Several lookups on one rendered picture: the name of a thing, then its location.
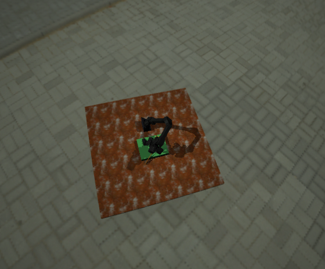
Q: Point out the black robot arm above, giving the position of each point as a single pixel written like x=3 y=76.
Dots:
x=158 y=142

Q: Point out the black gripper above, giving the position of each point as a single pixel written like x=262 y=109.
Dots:
x=159 y=151

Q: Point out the green flat panel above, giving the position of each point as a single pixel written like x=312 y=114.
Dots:
x=143 y=148

